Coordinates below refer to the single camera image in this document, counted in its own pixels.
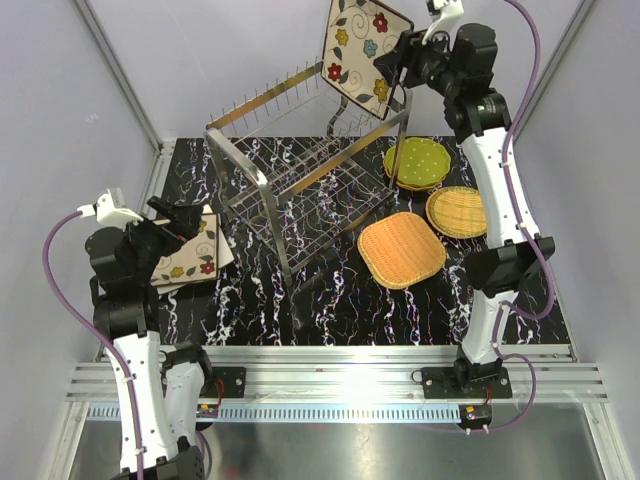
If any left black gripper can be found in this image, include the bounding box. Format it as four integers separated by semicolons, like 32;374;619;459
117;196;202;282

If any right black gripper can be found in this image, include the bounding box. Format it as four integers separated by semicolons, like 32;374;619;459
371;24;459;99

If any floral square plate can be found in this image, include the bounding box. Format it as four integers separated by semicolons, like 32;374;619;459
321;0;414;120

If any dark brown square plate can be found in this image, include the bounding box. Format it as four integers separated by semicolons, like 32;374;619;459
150;214;219;288

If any white square plate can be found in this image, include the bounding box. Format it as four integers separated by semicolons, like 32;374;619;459
196;204;235;272

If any green polka dot plate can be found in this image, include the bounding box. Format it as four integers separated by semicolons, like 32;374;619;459
396;137;451;186

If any woven wicker tray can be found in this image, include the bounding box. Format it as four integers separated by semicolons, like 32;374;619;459
357;212;447;290

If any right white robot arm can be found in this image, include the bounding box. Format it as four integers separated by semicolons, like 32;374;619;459
374;23;555;398

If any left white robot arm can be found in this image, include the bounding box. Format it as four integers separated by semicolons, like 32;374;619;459
81;189;215;479

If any stainless steel dish rack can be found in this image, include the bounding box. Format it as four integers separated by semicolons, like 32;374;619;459
204;60;412;298

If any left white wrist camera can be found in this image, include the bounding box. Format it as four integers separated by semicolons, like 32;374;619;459
76;188;143;230

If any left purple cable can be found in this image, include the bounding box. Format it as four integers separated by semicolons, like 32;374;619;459
41;209;211;480

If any purple cable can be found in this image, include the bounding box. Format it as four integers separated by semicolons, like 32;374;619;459
41;209;211;480
414;0;557;434

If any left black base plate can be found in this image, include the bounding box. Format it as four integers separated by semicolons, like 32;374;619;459
200;366;247;400

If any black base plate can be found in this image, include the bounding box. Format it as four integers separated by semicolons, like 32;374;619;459
420;367;513;400
200;366;247;400

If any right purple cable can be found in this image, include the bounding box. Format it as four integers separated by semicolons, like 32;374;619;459
414;0;557;434

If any aluminium mounting rail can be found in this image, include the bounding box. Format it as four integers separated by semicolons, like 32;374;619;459
64;344;609;426

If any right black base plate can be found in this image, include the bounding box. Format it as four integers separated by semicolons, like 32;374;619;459
420;367;513;400

